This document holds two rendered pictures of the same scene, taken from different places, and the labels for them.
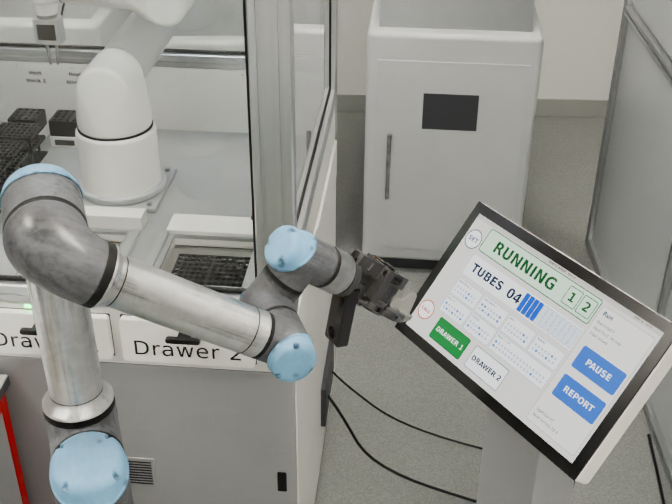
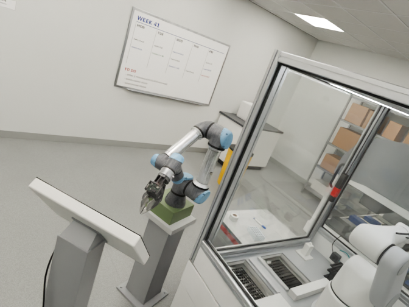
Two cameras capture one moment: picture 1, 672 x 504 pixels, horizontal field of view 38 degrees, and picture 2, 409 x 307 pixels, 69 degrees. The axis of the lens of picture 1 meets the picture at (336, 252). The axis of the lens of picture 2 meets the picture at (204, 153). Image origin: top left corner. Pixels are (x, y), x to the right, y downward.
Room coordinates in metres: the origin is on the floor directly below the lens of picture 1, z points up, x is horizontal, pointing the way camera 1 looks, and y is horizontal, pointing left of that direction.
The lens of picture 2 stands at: (2.49, -0.85, 1.91)
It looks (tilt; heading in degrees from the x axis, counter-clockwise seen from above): 19 degrees down; 136
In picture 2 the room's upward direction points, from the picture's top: 21 degrees clockwise
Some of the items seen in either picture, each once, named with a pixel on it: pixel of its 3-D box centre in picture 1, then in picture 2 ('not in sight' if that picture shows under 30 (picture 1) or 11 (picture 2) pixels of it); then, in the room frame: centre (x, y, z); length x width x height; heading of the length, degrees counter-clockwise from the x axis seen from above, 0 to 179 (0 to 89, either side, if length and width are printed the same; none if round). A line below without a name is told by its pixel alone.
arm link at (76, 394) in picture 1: (65, 331); (208, 165); (1.24, 0.42, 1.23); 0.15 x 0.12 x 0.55; 18
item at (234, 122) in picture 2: not in sight; (246, 135); (-1.17, 3.58, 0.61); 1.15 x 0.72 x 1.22; 88
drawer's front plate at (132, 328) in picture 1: (187, 341); not in sight; (1.69, 0.32, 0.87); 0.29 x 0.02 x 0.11; 85
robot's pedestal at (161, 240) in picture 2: not in sight; (156, 254); (1.11, 0.38, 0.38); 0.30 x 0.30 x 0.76; 18
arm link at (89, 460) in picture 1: (92, 484); (183, 183); (1.12, 0.38, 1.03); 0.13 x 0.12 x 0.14; 18
